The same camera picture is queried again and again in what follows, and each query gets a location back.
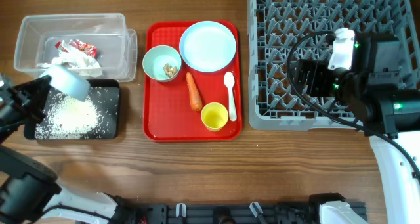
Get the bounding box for yellow plastic cup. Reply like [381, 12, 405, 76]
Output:
[201, 102, 229, 132]

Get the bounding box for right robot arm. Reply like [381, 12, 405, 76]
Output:
[286, 28, 419, 223]

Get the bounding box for red snack wrapper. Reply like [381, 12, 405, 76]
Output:
[55, 39, 98, 58]

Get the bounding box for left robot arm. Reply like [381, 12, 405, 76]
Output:
[1, 74, 143, 224]

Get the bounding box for brown mushroom piece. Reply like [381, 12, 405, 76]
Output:
[163, 63, 178, 78]

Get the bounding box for light blue bowl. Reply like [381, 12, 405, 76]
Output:
[39, 64, 91, 101]

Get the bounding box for clear plastic waste bin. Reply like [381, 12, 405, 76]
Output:
[14, 13, 138, 82]

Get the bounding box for white plastic spoon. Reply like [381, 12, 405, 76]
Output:
[224, 72, 237, 121]

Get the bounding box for red serving tray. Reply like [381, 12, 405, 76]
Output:
[143, 20, 244, 143]

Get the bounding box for grey dishwasher rack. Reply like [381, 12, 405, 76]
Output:
[247, 0, 419, 131]

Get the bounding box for light blue plate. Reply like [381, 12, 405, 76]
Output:
[179, 21, 237, 73]

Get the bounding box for white napkin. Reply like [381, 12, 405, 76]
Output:
[36, 40, 103, 78]

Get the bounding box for green bowl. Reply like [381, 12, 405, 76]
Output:
[142, 45, 182, 82]

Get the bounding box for white rice grains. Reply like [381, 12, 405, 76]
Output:
[34, 85, 116, 140]

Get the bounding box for black rectangular tray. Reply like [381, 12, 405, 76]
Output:
[23, 79, 121, 141]

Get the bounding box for right black cable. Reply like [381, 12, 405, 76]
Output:
[285, 30, 420, 182]

